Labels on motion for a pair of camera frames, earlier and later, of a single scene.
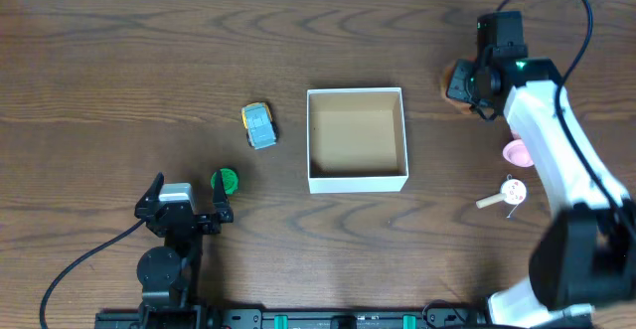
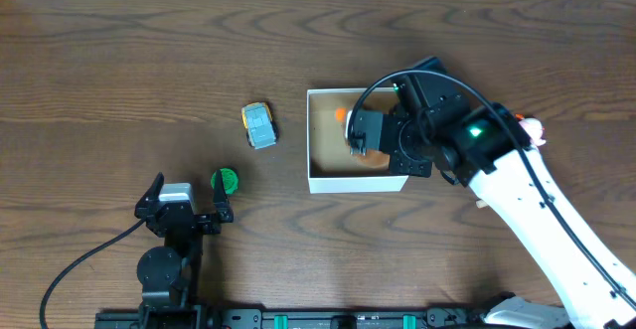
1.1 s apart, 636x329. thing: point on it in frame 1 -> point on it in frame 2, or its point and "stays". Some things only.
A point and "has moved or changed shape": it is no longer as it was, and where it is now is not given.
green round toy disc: [229, 178] stays
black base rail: [292, 318] stays
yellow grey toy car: [259, 125] stays
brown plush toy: [460, 105] has moved or changed shape
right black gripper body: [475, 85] -> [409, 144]
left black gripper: [186, 219] stays
